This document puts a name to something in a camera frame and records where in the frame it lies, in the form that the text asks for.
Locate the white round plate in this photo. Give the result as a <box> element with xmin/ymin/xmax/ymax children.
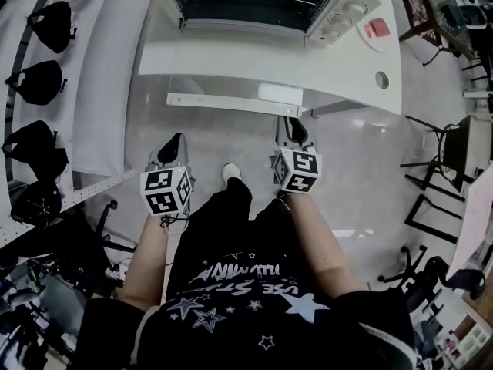
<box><xmin>357</xmin><ymin>17</ymin><xmax>394</xmax><ymax>54</ymax></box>

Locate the black trouser leg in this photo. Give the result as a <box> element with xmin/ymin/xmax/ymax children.
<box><xmin>207</xmin><ymin>175</ymin><xmax>254</xmax><ymax>223</ymax></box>

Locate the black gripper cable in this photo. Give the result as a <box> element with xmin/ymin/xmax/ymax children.
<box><xmin>159</xmin><ymin>208</ymin><xmax>191</xmax><ymax>232</ymax></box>

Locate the person's left forearm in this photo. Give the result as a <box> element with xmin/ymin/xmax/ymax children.
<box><xmin>120</xmin><ymin>214</ymin><xmax>183</xmax><ymax>312</ymax></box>

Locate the black round helmet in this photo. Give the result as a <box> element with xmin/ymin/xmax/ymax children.
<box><xmin>10</xmin><ymin>180</ymin><xmax>63</xmax><ymax>230</ymax></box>

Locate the dark glass side table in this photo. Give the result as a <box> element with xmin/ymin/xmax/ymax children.
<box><xmin>389</xmin><ymin>0</ymin><xmax>482</xmax><ymax>68</ymax></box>

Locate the black star print shirt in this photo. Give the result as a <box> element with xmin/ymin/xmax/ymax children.
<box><xmin>74</xmin><ymin>197</ymin><xmax>418</xmax><ymax>370</ymax></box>

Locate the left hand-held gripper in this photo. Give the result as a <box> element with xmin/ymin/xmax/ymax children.
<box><xmin>139</xmin><ymin>132</ymin><xmax>194</xmax><ymax>217</ymax></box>

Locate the white shoe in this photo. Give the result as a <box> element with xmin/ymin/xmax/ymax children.
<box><xmin>221</xmin><ymin>163</ymin><xmax>243</xmax><ymax>187</ymax></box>

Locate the white perforated rail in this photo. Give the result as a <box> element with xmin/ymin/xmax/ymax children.
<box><xmin>0</xmin><ymin>169</ymin><xmax>136</xmax><ymax>248</ymax></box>

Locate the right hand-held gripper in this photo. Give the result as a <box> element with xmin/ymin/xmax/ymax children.
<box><xmin>270</xmin><ymin>115</ymin><xmax>324</xmax><ymax>195</ymax></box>

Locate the glass toaster oven door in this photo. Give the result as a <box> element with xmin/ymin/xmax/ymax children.
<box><xmin>166</xmin><ymin>20</ymin><xmax>311</xmax><ymax>118</ymax></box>

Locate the white toaster oven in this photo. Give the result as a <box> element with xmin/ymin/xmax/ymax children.
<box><xmin>152</xmin><ymin>0</ymin><xmax>383</xmax><ymax>48</ymax></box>

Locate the black wheeled office chair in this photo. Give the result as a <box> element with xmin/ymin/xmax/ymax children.
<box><xmin>377</xmin><ymin>244</ymin><xmax>488</xmax><ymax>315</ymax></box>

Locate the red block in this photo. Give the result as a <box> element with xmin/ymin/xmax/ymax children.
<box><xmin>363</xmin><ymin>18</ymin><xmax>391</xmax><ymax>39</ymax></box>

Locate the white side desk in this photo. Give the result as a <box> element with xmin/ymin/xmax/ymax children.
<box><xmin>445</xmin><ymin>170</ymin><xmax>493</xmax><ymax>281</ymax></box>

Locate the black floor frame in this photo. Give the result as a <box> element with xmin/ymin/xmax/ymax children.
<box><xmin>403</xmin><ymin>193</ymin><xmax>464</xmax><ymax>245</ymax></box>

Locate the person's right forearm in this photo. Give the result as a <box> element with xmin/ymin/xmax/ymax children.
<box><xmin>283</xmin><ymin>193</ymin><xmax>367</xmax><ymax>301</ymax></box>

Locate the black metal frame chair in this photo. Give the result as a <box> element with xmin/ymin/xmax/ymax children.
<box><xmin>399</xmin><ymin>113</ymin><xmax>484</xmax><ymax>193</ymax></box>

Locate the black bag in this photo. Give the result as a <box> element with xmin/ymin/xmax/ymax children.
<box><xmin>5</xmin><ymin>59</ymin><xmax>69</xmax><ymax>106</ymax></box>
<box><xmin>1</xmin><ymin>119</ymin><xmax>71</xmax><ymax>183</ymax></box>
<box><xmin>25</xmin><ymin>0</ymin><xmax>79</xmax><ymax>55</ymax></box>

